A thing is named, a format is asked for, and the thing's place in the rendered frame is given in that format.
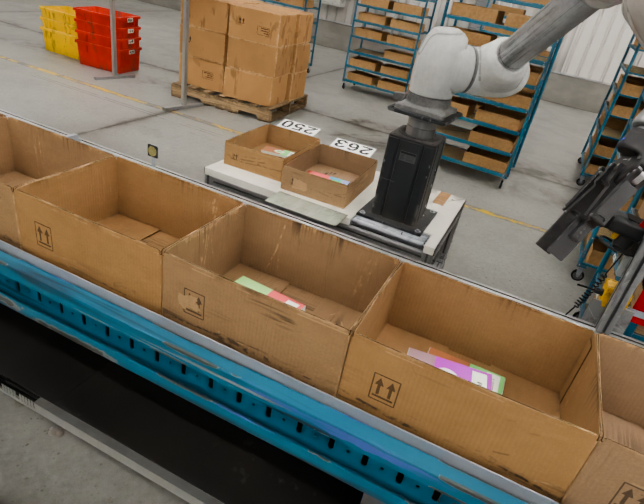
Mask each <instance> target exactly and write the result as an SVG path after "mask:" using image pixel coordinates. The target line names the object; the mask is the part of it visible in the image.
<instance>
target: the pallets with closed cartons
mask: <svg viewBox="0 0 644 504"><path fill-rule="evenodd" d="M183 4H184V0H181V24H180V49H179V54H180V55H179V81H177V82H173V83H172V84H171V94H172V95H171V96H174V97H177V98H181V81H182V42H183ZM313 18H314V13H310V12H305V11H300V10H295V9H290V8H285V7H281V6H276V5H270V4H267V3H265V2H261V1H256V0H190V8H189V40H188V72H187V86H188V85H192V86H188V87H187V97H190V96H191V97H195V98H198V99H200V100H201V102H202V103H204V105H207V106H215V108H216V109H220V110H224V109H226V110H228V112H232V113H239V112H241V111H245V112H249V113H252V114H256V115H257V118H258V119H257V120H259V121H263V122H267V123H271V122H273V121H275V120H278V119H280V118H282V117H284V116H286V115H288V114H291V113H293V112H295V111H297V110H299V109H302V108H304V107H306V104H307V97H308V95H307V94H304V90H305V83H306V76H307V69H308V63H309V58H310V43H308V42H310V39H311V32H312V25H313ZM214 92H220V93H222V94H219V95H213V94H210V93H214ZM244 102H250V103H248V104H246V103H244ZM292 102H294V104H291V103H292ZM259 105H262V106H259ZM256 106H259V107H256ZM275 109H277V111H275V112H272V111H273V110H275Z"/></svg>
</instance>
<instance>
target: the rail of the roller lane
mask: <svg viewBox="0 0 644 504"><path fill-rule="evenodd" d="M0 113H2V114H4V115H6V116H10V117H12V118H15V119H18V120H21V121H24V122H26V123H29V124H32V125H35V126H38V127H40V128H43V129H46V130H49V131H51V132H54V133H57V134H60V135H62V136H65V135H69V133H66V132H63V131H60V130H58V129H55V128H52V127H49V126H47V125H44V124H40V123H37V122H36V121H33V120H30V119H27V118H25V117H22V116H19V115H16V114H14V113H11V112H8V111H5V110H2V109H0ZM79 139H82V138H80V137H79ZM82 141H83V142H85V144H87V145H89V146H92V147H95V148H97V149H100V150H103V151H105V152H108V153H111V154H113V155H114V156H115V157H118V156H119V157H122V158H125V159H127V160H130V161H133V162H136V163H138V164H141V165H144V166H147V167H149V168H152V169H155V170H158V171H161V172H163V173H166V174H169V175H172V176H174V177H177V178H180V179H182V180H185V181H188V182H191V183H193V184H196V185H199V186H201V187H204V188H207V189H210V190H212V191H215V192H218V193H220V194H223V195H226V196H228V197H231V198H234V199H236V200H239V201H241V202H243V203H248V204H250V205H253V206H255V207H258V208H261V209H264V210H267V211H269V212H272V213H275V214H278V215H280V216H283V217H286V218H289V219H292V220H294V221H297V222H300V223H303V224H305V225H308V226H311V227H314V228H316V229H319V230H322V231H324V232H327V233H330V234H333V235H335V236H338V237H341V238H343V239H346V240H349V241H352V242H354V243H357V244H360V245H362V246H365V247H368V248H370V249H373V250H376V251H378V252H381V253H384V254H386V255H389V256H392V257H395V258H397V259H399V260H400V262H403V264H404V262H408V263H412V264H414V265H416V266H419V267H422V268H425V269H427V270H431V271H433V272H436V273H438V274H441V275H444V276H447V277H450V278H452V279H455V280H458V281H461V282H463V283H466V284H469V285H472V286H474V287H477V288H480V289H483V290H485V291H488V292H491V293H494V294H496V295H499V296H502V297H505V298H507V299H510V300H513V301H515V302H518V303H521V304H524V305H526V306H529V307H532V308H534V309H537V310H540V311H542V312H545V313H548V314H551V315H553V316H556V317H559V318H561V319H564V320H567V321H569V322H572V323H575V324H577V325H580V326H583V327H585V328H588V329H591V330H593V331H596V330H595V328H596V327H595V324H592V323H590V322H587V321H584V320H581V319H579V318H576V317H573V316H570V315H565V313H562V312H559V311H556V310H554V309H551V308H548V307H545V306H543V305H540V304H537V303H534V302H532V301H529V300H526V299H523V298H521V297H518V296H515V295H512V294H510V293H507V292H504V291H501V290H499V289H496V288H493V287H490V286H488V285H485V284H482V283H479V282H477V281H474V280H471V279H468V278H466V277H462V276H458V275H454V274H452V273H450V272H448V271H446V270H443V269H441V268H438V267H435V266H432V265H430V264H427V263H424V262H421V261H419V260H416V259H413V258H410V257H408V256H405V255H402V254H399V253H397V252H394V251H391V250H388V249H386V248H383V247H380V246H377V245H375V244H372V243H369V242H366V241H364V240H361V239H358V238H355V237H353V236H350V235H347V234H344V233H341V232H339V231H336V230H333V229H330V228H328V227H325V226H322V225H319V224H317V223H314V222H311V221H308V220H306V219H303V218H300V217H297V216H295V215H292V214H289V213H286V212H284V211H281V210H278V209H275V208H273V207H270V206H267V205H264V204H262V203H259V202H256V201H253V200H251V199H248V198H245V197H242V196H240V195H237V194H234V193H231V192H227V191H224V190H223V189H220V188H217V187H215V186H212V185H209V184H206V183H204V182H201V181H198V180H195V179H193V178H190V177H187V176H184V175H182V174H179V173H176V172H173V171H171V170H168V169H165V168H162V167H160V166H157V165H156V168H155V167H152V166H151V163H149V162H146V161H143V160H140V159H138V158H133V157H132V156H129V155H127V154H124V153H121V152H118V151H115V150H113V149H110V148H107V147H104V146H102V145H99V144H96V143H93V142H91V141H88V140H85V139H82ZM609 336H611V337H614V338H617V339H620V340H623V341H625V342H628V343H631V344H634V345H637V346H639V347H642V348H644V342H642V341H639V340H636V339H634V338H631V337H628V336H625V335H623V334H620V333H617V332H614V331H612V332H611V333H610V335H609Z"/></svg>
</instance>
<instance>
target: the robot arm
mask: <svg viewBox="0 0 644 504"><path fill-rule="evenodd" d="M621 3H622V5H621V10H622V15H623V17H624V19H625V20H626V22H627V23H628V25H629V26H630V28H631V30H632V31H633V33H634V35H635V36H636V38H637V40H638V42H639V43H640V45H641V46H642V47H643V48H644V0H551V1H550V2H549V3H547V4H546V5H545V6H544V7H543V8H542V9H541V10H539V11H538V12H537V13H536V14H535V15H534V16H533V17H532V18H530V19H529V20H528V21H527V22H526V23H525V24H524V25H522V26H521V27H520V28H519V29H518V30H517V31H516V32H514V33H513V34H512V35H511V36H510V37H501V38H498V39H496V40H494V41H492V42H489V43H487V44H484V45H482V46H481V47H474V46H470V45H468V38H467V36H466V35H465V33H464V32H462V31H461V30H460V29H458V28H454V27H445V26H438V27H434V28H433V29H432V30H431V31H430V32H429V33H428V34H427V35H426V37H425V38H424V40H423V42H422V44H421V46H420V48H419V50H418V53H417V56H416V59H415V62H414V66H413V70H412V74H411V80H410V86H409V91H408V92H407V93H406V92H397V91H395V93H394V94H393V98H394V99H396V100H398V101H399V102H396V103H395V107H396V108H400V109H405V110H408V111H411V112H415V113H418V114H422V115H425V116H428V117H432V118H434V119H437V120H444V118H446V117H448V116H449V115H451V114H455V113H457V108H454V107H452V106H450V105H451V100H452V96H453V93H455V94H456V93H466V94H469V95H475V96H481V97H491V98H504V97H508V96H511V95H514V94H516V93H518V92H519V91H521V90H522V89H523V87H524V86H525V85H526V83H527V81H528V78H529V74H530V66H529V61H531V60H532V59H533V58H535V57H536V56H537V55H539V54H540V53H542V52H543V51H544V50H546V49H547V48H548V47H550V46H551V45H552V44H554V43H555V42H556V41H558V40H559V39H560V38H562V37H563V36H564V35H566V34H567V33H568V32H570V31H571V30H572V29H574V28H575V27H576V26H578V25H579V24H580V23H582V22H583V21H584V20H586V19H587V18H588V17H590V16H591V15H592V14H594V13H595V12H596V11H598V10H599V9H608V8H611V7H614V6H616V5H619V4H621ZM632 127H633V128H631V130H630V131H629V132H628V133H627V134H626V135H625V136H624V137H623V138H622V139H621V140H620V141H619V142H618V144H617V150H618V152H619V153H620V157H619V158H618V159H617V160H616V161H615V162H612V163H610V164H609V165H608V166H607V167H606V168H605V167H604V166H601V167H599V168H598V170H597V171H596V172H595V174H594V175H593V176H592V178H591V179H590V180H589V181H588V182H587V183H586V184H585V185H584V186H583V187H582V188H581V189H580V190H579V191H578V192H577V193H576V194H575V195H574V197H573V198H572V199H571V200H570V201H569V202H568V203H567V204H566V205H565V206H564V207H563V209H562V210H563V211H564V213H563V214H562V215H561V216H560V217H559V219H558V220H557V221H556V222H555V223H554V224H553V225H552V226H551V227H550V228H549V229H548V230H547V231H546V232H545V233H544V235H543V236H542V237H541V238H540V239H539V240H538V241H537V242H536V244H537V245H538V246H539V247H540V248H541V249H543V250H544V251H545V252H546V253H547V254H552V255H553V256H555V257H556V258H557V259H558V260H560V261H563V260H564V259H565V258H566V256H567V255H568V254H569V253H570V252H571V251H572V250H573V249H574V248H575V247H576V246H577V245H578V244H579V243H580V242H581V241H582V240H583V239H584V238H585V237H586V236H587V235H588V234H589V233H590V232H591V230H592V229H594V228H596V227H597V226H599V227H603V226H605V224H606V223H607V222H608V221H609V220H610V219H611V218H612V217H613V216H614V215H615V214H616V213H617V212H618V211H619V210H620V209H621V208H622V207H623V206H624V204H625V203H626V202H627V201H628V200H629V199H630V198H631V197H632V196H633V195H634V194H635V193H636V192H637V191H638V190H639V189H640V188H641V187H643V186H644V109H643V110H642V111H641V112H640V113H639V114H638V115H637V116H636V118H635V119H634V120H633V122H632Z"/></svg>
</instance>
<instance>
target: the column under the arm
mask: <svg viewBox="0 0 644 504"><path fill-rule="evenodd" d="M406 127H407V125H402V126H400V127H398V128H397V129H395V130H394V131H392V132H390V134H389V137H388V141H387V145H386V149H385V154H384V158H383V162H382V167H381V171H380V175H379V179H378V184H377V188H376V192H375V197H373V198H372V199H371V200H370V201H369V202H368V203H367V204H365V205H364V206H363V207H362V208H361V209H360V210H359V211H358V212H357V213H356V215H359V216H362V217H365V218H367V219H370V220H373V221H376V222H379V223H382V224H384V225H387V226H390V227H393V228H396V229H399V230H402V231H404V232H407V233H410V234H413V235H416V236H419V237H420V236H421V235H422V234H423V232H424V231H425V230H426V228H427V227H428V225H429V224H430V223H431V221H432V220H433V219H434V217H435V216H436V214H437V211H434V210H431V209H427V208H426V207H427V204H428V200H429V197H430V194H431V190H432V186H433V183H434V180H435V176H436V173H437V170H438V166H439V163H440V159H441V156H442V153H443V149H444V146H445V142H446V138H447V137H446V136H443V135H439V134H436V133H435V135H434V138H433V139H421V138H417V137H413V136H410V135H408V134H406V132H405V131H406Z"/></svg>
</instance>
